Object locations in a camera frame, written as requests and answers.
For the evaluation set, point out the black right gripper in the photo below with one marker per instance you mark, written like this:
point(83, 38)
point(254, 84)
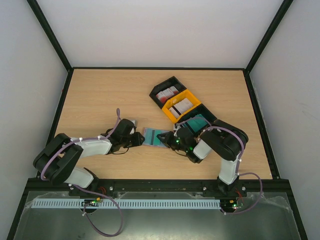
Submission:
point(170, 139)

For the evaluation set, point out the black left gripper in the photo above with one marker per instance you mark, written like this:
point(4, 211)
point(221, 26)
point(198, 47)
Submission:
point(138, 141)

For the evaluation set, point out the teal card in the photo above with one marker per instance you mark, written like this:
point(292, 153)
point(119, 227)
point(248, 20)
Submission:
point(155, 137)

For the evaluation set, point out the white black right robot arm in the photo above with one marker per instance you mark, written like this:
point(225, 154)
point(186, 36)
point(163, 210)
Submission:
point(227, 141)

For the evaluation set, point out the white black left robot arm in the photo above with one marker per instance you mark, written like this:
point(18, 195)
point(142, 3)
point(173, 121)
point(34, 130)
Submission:
point(57, 162)

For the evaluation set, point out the teal cards stack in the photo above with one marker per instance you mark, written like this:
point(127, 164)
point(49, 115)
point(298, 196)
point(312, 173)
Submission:
point(197, 123)

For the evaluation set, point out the black bin with teal cards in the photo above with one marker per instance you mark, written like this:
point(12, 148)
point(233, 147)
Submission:
point(200, 109)

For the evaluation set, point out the red white cards stack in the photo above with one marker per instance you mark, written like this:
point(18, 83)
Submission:
point(164, 95)

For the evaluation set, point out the yellow card bin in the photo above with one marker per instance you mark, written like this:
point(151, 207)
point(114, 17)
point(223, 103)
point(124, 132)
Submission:
point(179, 97)

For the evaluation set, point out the black card bin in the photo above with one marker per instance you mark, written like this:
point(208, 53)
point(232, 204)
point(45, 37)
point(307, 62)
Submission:
point(172, 81)

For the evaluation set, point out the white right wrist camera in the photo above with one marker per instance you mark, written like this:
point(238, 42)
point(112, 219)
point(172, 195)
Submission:
point(176, 127)

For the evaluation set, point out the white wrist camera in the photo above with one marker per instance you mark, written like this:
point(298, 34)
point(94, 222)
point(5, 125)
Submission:
point(176, 127)
point(135, 122)

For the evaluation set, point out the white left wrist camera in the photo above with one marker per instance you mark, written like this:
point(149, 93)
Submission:
point(135, 122)

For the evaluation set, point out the black mounting rail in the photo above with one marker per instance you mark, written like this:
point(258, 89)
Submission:
point(207, 188)

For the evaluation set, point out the white slotted cable duct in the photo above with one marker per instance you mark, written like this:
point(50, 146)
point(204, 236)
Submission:
point(72, 203)

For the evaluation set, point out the black enclosure frame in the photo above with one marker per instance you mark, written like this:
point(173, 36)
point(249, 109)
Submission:
point(158, 33)

